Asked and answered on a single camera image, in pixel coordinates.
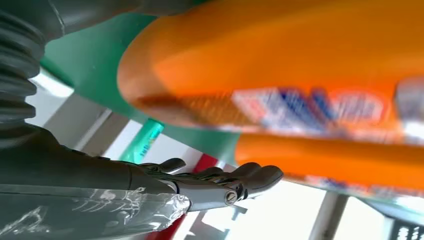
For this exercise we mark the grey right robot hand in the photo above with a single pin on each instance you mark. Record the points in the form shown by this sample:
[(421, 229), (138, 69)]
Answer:
[(66, 185)]

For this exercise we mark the teal plastic tube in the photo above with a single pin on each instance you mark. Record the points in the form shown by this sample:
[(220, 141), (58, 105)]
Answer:
[(144, 140)]

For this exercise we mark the green table mat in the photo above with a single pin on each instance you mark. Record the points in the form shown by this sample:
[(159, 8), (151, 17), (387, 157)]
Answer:
[(92, 59)]

